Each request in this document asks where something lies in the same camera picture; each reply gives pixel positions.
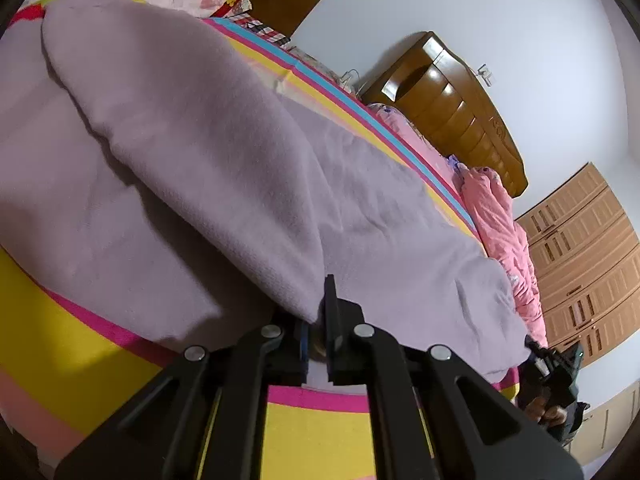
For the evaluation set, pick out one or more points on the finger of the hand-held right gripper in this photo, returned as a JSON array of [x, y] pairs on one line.
[[536, 350]]

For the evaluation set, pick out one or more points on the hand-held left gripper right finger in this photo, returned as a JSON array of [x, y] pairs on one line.
[[332, 320]]

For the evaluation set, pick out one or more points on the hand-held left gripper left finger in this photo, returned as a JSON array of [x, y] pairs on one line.
[[302, 348]]

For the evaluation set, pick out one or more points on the person's right hand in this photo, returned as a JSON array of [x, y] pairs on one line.
[[547, 414]]

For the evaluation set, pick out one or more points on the white cabinet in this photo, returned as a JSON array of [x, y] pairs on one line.
[[607, 425]]

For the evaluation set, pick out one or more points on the light wooden wardrobe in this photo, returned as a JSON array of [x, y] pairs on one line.
[[585, 260]]

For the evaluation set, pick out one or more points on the pink floral quilt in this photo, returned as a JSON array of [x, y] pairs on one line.
[[500, 220]]

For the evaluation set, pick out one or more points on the striped multicolour blanket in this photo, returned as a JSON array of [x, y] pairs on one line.
[[75, 360]]

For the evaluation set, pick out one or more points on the brown wooden headboard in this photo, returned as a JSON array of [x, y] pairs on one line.
[[450, 105]]

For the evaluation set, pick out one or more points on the grey patterned cloth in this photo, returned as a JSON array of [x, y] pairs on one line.
[[320, 67]]

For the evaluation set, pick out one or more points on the red plaid cloth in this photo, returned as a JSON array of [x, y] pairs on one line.
[[265, 30]]

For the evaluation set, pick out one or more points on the white wall socket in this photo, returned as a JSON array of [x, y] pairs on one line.
[[484, 75]]

